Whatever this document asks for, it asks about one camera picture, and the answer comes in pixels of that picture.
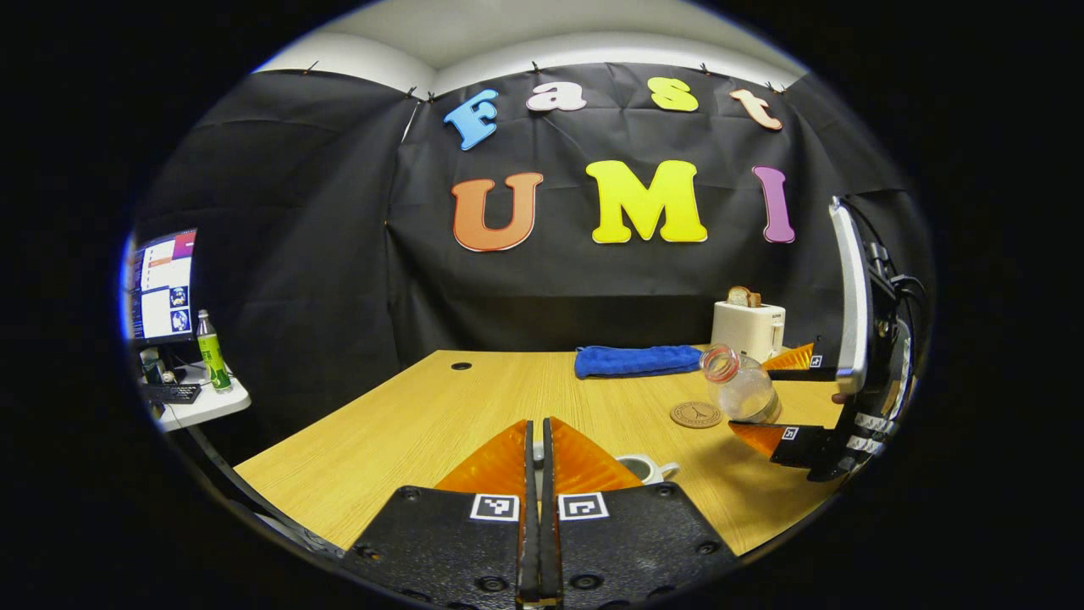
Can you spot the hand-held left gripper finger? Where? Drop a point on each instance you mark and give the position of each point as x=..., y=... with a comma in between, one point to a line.
x=548, y=508
x=528, y=508

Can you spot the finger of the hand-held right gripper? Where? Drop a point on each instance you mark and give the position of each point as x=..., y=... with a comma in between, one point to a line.
x=804, y=445
x=821, y=360

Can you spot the clear plastic water bottle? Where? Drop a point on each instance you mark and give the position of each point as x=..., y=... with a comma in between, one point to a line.
x=745, y=390

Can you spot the white teacup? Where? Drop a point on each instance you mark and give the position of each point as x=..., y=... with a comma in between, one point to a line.
x=644, y=468

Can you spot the round brown coaster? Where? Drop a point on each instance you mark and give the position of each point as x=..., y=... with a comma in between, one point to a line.
x=696, y=414

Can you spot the green drink bottle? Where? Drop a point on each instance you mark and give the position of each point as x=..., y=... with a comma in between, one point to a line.
x=213, y=356

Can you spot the white toaster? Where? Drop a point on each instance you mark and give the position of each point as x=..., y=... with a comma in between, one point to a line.
x=749, y=330

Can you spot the bread slice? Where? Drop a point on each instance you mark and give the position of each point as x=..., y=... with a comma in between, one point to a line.
x=743, y=296

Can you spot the blue towel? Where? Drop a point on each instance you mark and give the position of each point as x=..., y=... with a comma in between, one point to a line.
x=635, y=360

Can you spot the black backdrop cloth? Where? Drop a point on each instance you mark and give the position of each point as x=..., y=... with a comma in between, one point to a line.
x=550, y=254

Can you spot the white side table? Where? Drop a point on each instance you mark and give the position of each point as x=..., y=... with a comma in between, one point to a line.
x=207, y=405

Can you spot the black keyboard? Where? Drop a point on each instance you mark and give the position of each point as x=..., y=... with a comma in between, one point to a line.
x=174, y=393

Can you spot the computer monitor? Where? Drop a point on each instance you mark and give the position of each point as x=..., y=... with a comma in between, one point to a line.
x=163, y=288

